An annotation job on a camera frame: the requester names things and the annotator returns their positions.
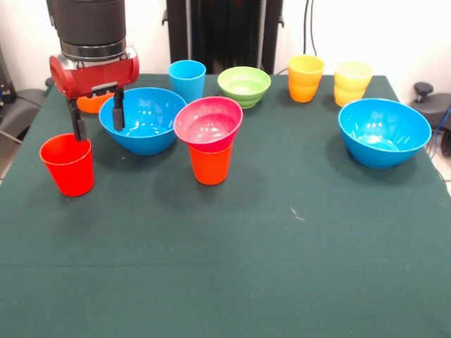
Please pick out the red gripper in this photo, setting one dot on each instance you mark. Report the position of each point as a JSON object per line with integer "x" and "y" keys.
{"x": 95, "y": 77}

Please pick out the red cup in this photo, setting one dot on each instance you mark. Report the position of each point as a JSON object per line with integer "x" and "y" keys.
{"x": 68, "y": 169}

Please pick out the pink bowl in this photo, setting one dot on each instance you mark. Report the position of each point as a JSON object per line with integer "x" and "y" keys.
{"x": 208, "y": 123}

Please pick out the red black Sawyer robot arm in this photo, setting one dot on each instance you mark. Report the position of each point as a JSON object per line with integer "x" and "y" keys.
{"x": 89, "y": 24}

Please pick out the orange bowl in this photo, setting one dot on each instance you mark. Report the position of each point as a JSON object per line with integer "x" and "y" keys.
{"x": 91, "y": 105}

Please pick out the large blue bowl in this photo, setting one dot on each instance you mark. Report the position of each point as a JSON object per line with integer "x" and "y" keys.
{"x": 384, "y": 126}
{"x": 148, "y": 116}

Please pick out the blue cup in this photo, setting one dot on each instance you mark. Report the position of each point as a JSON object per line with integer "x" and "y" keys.
{"x": 186, "y": 84}

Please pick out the green bowl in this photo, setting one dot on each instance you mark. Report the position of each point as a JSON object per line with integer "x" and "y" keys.
{"x": 243, "y": 84}

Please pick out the dark green tablecloth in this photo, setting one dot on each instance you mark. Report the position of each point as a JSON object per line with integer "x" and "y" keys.
{"x": 225, "y": 246}

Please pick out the light orange cup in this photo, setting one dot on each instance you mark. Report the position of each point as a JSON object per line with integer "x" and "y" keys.
{"x": 305, "y": 77}

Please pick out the yellow cup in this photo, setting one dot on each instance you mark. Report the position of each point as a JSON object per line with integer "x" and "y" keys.
{"x": 352, "y": 84}

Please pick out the grey pedestal foot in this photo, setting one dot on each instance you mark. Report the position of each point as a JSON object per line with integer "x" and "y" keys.
{"x": 437, "y": 109}
{"x": 21, "y": 105}

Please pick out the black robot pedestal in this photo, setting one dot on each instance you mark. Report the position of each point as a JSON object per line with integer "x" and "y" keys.
{"x": 218, "y": 35}

